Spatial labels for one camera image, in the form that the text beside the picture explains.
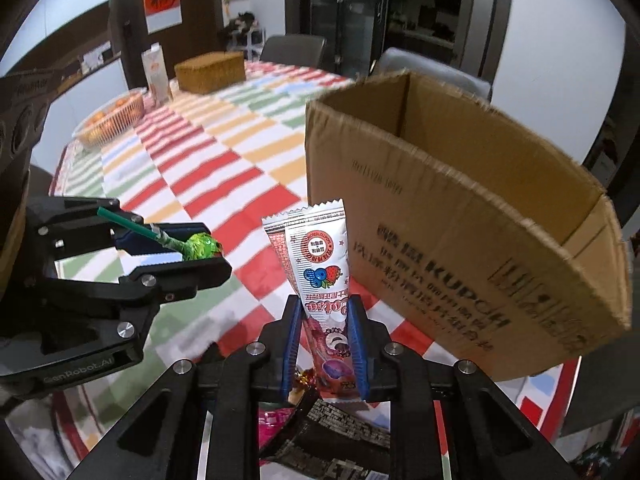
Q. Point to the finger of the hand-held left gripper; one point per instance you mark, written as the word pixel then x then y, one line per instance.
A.
pixel 195 275
pixel 135 240

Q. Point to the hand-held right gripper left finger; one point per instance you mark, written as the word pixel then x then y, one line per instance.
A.
pixel 291 350

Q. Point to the woven wicker box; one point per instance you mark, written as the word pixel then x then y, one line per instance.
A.
pixel 210 72

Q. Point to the orange and white drink carton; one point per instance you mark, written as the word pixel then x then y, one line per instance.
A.
pixel 156 75

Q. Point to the dark brown door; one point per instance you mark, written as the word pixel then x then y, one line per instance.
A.
pixel 200 20

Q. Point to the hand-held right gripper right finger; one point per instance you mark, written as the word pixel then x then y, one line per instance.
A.
pixel 359 350

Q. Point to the small white shelf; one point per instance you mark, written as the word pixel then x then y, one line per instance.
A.
pixel 245 35

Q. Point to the white plastic basket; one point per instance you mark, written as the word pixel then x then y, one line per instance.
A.
pixel 112 122

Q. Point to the pile of oranges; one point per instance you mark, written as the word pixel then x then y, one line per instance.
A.
pixel 102 127

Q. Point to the grey dining chair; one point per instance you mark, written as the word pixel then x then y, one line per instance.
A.
pixel 292 50
pixel 435 67

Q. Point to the brown cardboard box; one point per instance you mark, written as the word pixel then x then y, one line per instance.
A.
pixel 450 210

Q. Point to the pink and white snack packet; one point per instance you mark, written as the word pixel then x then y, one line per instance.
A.
pixel 320 260

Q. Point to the colourful foil candy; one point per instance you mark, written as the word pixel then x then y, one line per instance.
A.
pixel 304 382

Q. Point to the glass sliding door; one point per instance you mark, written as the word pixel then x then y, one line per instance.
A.
pixel 410 10

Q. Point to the green lollipop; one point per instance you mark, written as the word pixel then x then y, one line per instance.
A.
pixel 202 247

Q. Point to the dark brown snack packet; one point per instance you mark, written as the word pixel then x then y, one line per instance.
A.
pixel 340 422

